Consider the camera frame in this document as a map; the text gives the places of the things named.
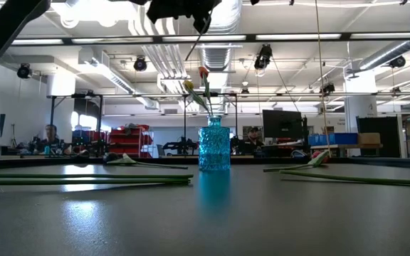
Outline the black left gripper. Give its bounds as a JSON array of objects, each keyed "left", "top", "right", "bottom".
[{"left": 146, "top": 0, "right": 224, "bottom": 35}]

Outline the orange artificial tulip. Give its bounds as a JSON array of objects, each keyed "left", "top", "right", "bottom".
[{"left": 198, "top": 65, "right": 214, "bottom": 117}]

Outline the black artificial tulip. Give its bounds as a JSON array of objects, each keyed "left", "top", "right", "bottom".
[{"left": 102, "top": 151, "right": 189, "bottom": 170}]

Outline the red artificial tulip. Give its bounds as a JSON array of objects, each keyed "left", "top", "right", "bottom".
[
  {"left": 263, "top": 149, "right": 331, "bottom": 174},
  {"left": 278, "top": 169, "right": 410, "bottom": 188}
]

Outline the yellow artificial tulip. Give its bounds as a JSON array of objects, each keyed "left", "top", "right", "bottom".
[
  {"left": 0, "top": 171, "right": 194, "bottom": 181},
  {"left": 183, "top": 80, "right": 213, "bottom": 117}
]

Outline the blue textured glass vase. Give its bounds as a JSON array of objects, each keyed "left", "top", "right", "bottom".
[{"left": 198, "top": 115, "right": 231, "bottom": 172}]

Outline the white led light strip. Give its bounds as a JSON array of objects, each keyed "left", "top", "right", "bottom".
[
  {"left": 162, "top": 34, "right": 247, "bottom": 42},
  {"left": 70, "top": 36, "right": 156, "bottom": 45},
  {"left": 350, "top": 32, "right": 410, "bottom": 39},
  {"left": 255, "top": 33, "right": 342, "bottom": 41},
  {"left": 11, "top": 38, "right": 64, "bottom": 46}
]

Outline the large black computer monitor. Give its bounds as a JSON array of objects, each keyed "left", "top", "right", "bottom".
[{"left": 262, "top": 109, "right": 304, "bottom": 139}]

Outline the person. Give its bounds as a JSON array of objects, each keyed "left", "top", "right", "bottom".
[
  {"left": 36, "top": 124, "right": 67, "bottom": 156},
  {"left": 238, "top": 126, "right": 266, "bottom": 156}
]

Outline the red storage bin rack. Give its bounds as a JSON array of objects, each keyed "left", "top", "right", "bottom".
[{"left": 108, "top": 124, "right": 154, "bottom": 159}]

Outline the blue storage bin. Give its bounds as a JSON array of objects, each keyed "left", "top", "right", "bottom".
[
  {"left": 327, "top": 132, "right": 359, "bottom": 145},
  {"left": 307, "top": 134, "right": 329, "bottom": 146}
]

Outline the white square pillar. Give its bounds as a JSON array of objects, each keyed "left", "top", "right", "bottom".
[{"left": 343, "top": 69, "right": 379, "bottom": 157}]

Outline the wooden workbench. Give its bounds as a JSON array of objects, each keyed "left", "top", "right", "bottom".
[{"left": 310, "top": 143, "right": 384, "bottom": 157}]

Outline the cardboard box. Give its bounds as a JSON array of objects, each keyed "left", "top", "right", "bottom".
[{"left": 357, "top": 132, "right": 382, "bottom": 145}]

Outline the black partition panel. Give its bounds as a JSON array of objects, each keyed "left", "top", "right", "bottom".
[{"left": 356, "top": 115, "right": 401, "bottom": 159}]

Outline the silver spiral air duct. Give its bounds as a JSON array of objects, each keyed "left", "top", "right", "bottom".
[{"left": 199, "top": 0, "right": 243, "bottom": 72}]

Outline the black metal frame stand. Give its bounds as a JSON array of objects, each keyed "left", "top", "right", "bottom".
[
  {"left": 49, "top": 91, "right": 105, "bottom": 156},
  {"left": 182, "top": 92, "right": 240, "bottom": 156}
]

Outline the thin hanging rope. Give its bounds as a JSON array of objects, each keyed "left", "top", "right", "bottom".
[{"left": 314, "top": 0, "right": 332, "bottom": 157}]

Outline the black overhead frame bar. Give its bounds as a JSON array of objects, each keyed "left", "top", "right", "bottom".
[{"left": 9, "top": 31, "right": 410, "bottom": 46}]

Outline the black table frame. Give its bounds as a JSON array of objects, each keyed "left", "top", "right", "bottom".
[{"left": 0, "top": 156, "right": 410, "bottom": 168}]

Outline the silver round air duct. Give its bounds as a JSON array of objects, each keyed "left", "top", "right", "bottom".
[{"left": 347, "top": 38, "right": 410, "bottom": 78}]

